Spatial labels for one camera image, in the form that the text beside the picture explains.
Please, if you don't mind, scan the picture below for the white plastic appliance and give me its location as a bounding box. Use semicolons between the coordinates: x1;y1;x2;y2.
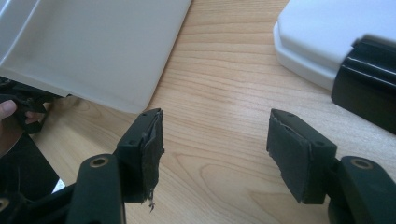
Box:
273;0;396;91

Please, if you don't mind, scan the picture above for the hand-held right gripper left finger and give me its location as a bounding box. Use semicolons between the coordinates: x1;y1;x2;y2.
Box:
113;107;165;213

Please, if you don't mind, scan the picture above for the black glossy block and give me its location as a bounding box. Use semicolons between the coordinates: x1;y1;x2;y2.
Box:
330;34;396;135

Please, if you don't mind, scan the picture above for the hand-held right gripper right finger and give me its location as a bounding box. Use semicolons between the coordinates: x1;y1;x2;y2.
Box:
266;108;339;205

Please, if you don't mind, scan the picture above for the white plastic tray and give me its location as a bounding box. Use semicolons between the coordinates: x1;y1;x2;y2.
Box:
0;0;193;115

